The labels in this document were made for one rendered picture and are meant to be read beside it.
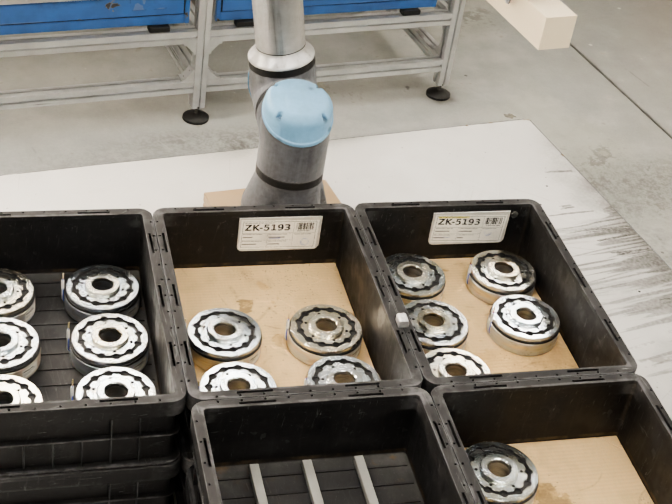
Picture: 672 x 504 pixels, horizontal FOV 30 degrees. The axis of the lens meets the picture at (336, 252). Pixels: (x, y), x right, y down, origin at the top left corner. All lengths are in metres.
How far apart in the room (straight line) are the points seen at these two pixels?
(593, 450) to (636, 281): 0.61
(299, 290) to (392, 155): 0.66
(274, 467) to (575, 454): 0.40
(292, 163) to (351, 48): 2.31
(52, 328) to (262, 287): 0.31
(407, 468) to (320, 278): 0.39
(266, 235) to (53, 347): 0.36
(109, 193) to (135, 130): 1.52
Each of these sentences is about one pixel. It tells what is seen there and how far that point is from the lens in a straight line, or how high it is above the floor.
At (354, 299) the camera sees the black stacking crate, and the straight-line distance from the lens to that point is 1.83.
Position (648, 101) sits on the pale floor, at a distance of 4.43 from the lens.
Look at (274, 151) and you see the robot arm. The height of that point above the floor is 0.88.
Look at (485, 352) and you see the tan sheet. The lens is 1.81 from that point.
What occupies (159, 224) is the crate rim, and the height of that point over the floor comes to 0.93.
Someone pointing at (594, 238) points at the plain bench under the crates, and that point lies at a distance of 2.35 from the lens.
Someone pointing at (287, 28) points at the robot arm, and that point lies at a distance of 2.12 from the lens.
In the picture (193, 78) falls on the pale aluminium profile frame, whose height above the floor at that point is 0.15.
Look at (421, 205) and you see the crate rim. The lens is 1.90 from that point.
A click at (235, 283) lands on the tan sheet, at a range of 1.85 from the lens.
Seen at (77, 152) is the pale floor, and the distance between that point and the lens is 3.65.
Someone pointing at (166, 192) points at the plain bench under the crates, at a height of 0.70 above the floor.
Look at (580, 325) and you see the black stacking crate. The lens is 1.83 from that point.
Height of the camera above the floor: 1.98
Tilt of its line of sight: 36 degrees down
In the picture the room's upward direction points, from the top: 9 degrees clockwise
